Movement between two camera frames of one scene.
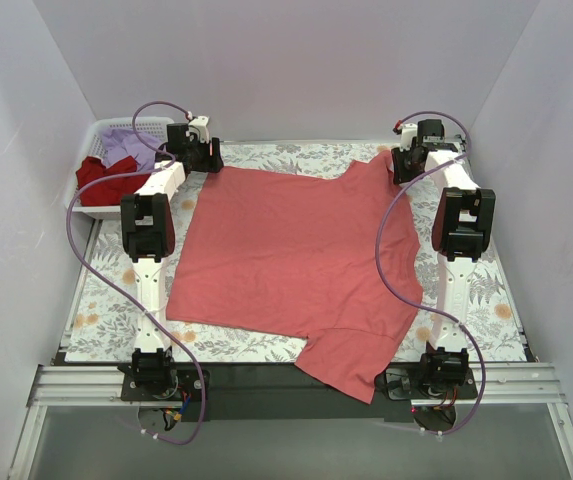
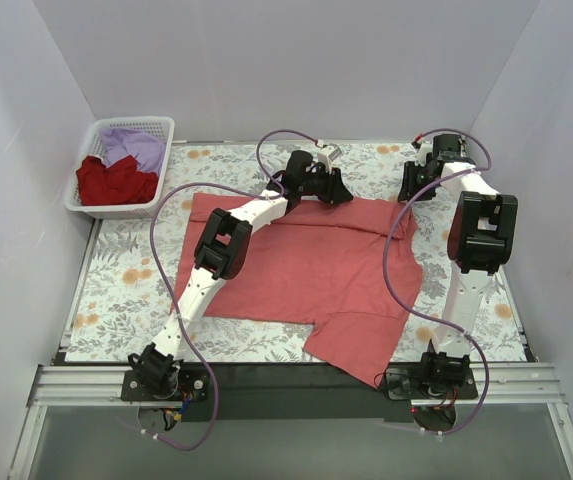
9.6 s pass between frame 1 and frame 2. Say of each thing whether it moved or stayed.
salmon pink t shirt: moved
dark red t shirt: stayed
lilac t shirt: stayed
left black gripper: moved
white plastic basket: stayed
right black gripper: moved
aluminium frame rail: stayed
